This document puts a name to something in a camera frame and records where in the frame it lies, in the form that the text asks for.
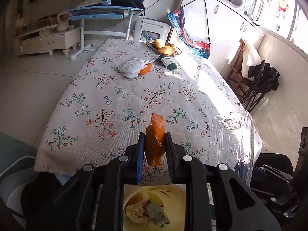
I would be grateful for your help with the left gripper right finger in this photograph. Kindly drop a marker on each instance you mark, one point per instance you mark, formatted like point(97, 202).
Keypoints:
point(177, 167)

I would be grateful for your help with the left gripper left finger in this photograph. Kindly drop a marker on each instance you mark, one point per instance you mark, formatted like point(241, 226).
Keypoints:
point(135, 152)

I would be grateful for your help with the orange peel piece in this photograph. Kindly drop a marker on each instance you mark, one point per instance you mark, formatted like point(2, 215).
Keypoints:
point(154, 140)

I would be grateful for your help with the clear plastic water bottle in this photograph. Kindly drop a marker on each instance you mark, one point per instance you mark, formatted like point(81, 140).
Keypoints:
point(231, 142)

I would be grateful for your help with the small orange peel curl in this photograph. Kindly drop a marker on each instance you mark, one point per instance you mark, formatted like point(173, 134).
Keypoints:
point(145, 70)

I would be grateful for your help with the white tissue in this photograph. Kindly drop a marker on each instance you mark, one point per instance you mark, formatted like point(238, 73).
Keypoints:
point(131, 68)
point(134, 208)

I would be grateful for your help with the green knitted cloth with label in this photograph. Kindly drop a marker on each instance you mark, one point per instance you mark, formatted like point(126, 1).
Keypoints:
point(167, 62)

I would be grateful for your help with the blue cow milk carton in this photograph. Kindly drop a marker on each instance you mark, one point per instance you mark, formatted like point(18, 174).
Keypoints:
point(157, 215)

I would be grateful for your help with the yellow trash bin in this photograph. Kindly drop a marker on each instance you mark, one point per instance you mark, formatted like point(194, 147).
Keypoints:
point(171, 198)

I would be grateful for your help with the floral white tablecloth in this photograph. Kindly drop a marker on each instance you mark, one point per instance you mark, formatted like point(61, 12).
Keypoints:
point(102, 112)

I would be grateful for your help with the wooden chair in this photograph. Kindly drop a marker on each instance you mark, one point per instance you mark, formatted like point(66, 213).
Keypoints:
point(237, 78)

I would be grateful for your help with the yellow mango front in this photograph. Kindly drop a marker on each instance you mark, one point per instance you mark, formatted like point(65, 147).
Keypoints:
point(166, 50)

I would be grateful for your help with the yellow mango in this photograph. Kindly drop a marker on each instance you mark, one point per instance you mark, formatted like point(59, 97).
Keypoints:
point(159, 43)
point(166, 50)

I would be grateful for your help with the brown spotted mango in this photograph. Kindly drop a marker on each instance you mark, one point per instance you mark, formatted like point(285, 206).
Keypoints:
point(170, 45)

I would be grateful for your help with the yellow mango back left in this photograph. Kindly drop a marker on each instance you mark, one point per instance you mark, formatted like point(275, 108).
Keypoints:
point(159, 43)

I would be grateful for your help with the black folding chair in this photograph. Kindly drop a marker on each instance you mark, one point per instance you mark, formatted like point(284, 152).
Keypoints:
point(265, 79)

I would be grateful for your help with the white plastic chair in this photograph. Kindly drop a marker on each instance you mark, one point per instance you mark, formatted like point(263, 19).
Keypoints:
point(148, 29)

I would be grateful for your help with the blue adjustable study desk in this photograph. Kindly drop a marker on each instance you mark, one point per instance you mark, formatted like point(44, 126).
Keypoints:
point(82, 14)

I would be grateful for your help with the colourful blue red bag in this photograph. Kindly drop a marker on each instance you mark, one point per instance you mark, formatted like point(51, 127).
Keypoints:
point(191, 26)

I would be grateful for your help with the white tv cabinet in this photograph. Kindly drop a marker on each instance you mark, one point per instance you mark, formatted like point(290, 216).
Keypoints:
point(46, 40)

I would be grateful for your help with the pink kettlebell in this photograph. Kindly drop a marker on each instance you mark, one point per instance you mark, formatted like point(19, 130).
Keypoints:
point(62, 25)

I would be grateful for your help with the white wall cabinet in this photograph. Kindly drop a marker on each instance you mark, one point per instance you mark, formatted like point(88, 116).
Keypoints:
point(226, 27)

